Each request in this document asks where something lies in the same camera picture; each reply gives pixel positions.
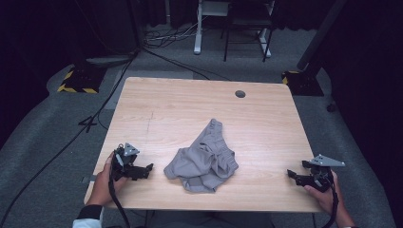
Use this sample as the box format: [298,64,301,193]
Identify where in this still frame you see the yellow-black striped stand base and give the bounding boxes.
[280,69,325,97]
[56,65,108,94]

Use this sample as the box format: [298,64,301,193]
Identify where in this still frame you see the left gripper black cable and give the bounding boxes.
[107,164,131,228]

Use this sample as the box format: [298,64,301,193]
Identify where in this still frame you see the person's right hand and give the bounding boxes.
[303,170,341,217]

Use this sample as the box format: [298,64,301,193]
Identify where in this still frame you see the slanted dark metal pole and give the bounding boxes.
[296,0,348,71]

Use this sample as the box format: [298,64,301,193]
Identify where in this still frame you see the person's left hand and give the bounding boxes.
[86,151,129,207]

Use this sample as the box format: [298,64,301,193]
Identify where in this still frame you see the gray pants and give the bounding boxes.
[163,118,240,194]

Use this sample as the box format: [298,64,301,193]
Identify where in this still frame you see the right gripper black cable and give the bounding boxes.
[321,175,340,228]

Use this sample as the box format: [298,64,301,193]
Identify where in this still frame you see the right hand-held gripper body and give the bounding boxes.
[306,154,346,194]

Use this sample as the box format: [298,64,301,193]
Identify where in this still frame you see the white desk frame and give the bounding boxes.
[193,0,276,59]

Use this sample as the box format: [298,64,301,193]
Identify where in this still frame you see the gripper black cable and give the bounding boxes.
[107,164,131,228]
[321,175,340,228]

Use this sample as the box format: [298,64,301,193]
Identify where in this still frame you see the bundle of floor cables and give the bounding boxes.
[143,15,207,49]

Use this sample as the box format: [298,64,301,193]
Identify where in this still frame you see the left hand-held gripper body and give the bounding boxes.
[111,142,144,182]

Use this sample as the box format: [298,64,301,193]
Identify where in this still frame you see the black chair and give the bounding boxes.
[222,0,276,63]

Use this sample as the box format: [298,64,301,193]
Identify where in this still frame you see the long black floor cable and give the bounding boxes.
[0,47,141,227]

